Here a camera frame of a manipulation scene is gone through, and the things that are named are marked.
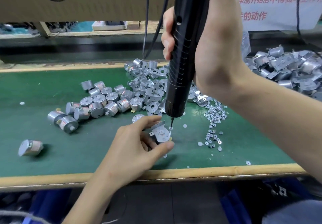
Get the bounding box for small clear plastic bag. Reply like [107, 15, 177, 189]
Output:
[241, 30, 251, 58]

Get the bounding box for person's left hand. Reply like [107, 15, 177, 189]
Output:
[98, 115, 176, 189]

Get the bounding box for dark blue crate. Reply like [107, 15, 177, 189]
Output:
[219, 178, 313, 224]

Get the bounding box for black hanging cable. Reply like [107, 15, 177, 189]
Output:
[145, 0, 172, 59]
[142, 0, 151, 59]

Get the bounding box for silver round motor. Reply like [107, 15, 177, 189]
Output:
[148, 123, 173, 144]

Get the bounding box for brown back panel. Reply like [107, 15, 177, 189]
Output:
[0, 0, 174, 23]

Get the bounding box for green bench mat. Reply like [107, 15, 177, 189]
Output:
[0, 67, 322, 178]

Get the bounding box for grey blue trousers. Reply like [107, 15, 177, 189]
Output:
[262, 200, 322, 224]

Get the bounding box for silver metal bracket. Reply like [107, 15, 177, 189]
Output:
[149, 120, 169, 139]

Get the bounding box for pile of assembled motors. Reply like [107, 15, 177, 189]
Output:
[244, 45, 322, 101]

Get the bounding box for black electric screwdriver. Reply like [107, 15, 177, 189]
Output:
[164, 0, 209, 129]

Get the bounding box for person's right hand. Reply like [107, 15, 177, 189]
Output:
[161, 0, 247, 94]

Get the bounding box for pile of metal brackets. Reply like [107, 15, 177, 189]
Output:
[124, 58, 212, 116]

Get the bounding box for blue plastic bin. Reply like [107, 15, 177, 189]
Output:
[15, 190, 71, 224]

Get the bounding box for white paper sign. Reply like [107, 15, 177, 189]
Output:
[236, 0, 322, 32]

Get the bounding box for pile of silver motors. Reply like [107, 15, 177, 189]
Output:
[18, 80, 144, 157]

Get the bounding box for scatter of small silver screws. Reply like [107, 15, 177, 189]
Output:
[183, 101, 251, 166]

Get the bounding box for person's left forearm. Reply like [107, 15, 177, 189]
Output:
[63, 178, 126, 224]

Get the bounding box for person's right forearm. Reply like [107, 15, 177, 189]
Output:
[221, 66, 322, 184]

